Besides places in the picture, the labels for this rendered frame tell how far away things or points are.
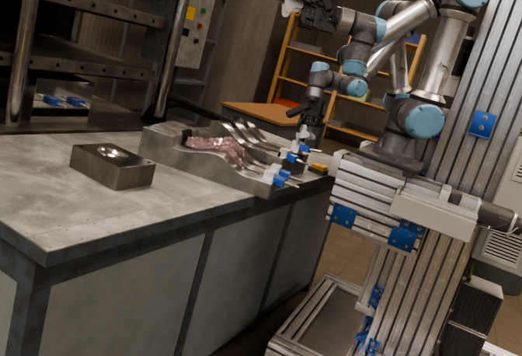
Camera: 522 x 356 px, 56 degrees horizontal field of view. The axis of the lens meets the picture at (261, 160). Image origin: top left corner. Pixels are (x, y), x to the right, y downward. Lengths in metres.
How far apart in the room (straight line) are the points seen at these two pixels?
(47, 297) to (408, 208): 1.10
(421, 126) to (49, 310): 1.18
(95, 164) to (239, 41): 5.02
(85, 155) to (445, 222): 1.13
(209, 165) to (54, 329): 0.74
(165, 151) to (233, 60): 4.68
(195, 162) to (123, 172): 0.37
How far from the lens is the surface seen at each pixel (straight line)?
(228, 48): 6.42
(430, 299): 2.10
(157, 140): 1.77
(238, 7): 6.43
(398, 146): 1.78
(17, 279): 1.21
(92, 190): 1.41
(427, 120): 1.64
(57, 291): 1.23
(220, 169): 1.70
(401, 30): 1.76
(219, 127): 2.10
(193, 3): 2.64
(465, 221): 1.68
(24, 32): 1.90
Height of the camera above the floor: 1.30
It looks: 13 degrees down
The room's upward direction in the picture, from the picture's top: 16 degrees clockwise
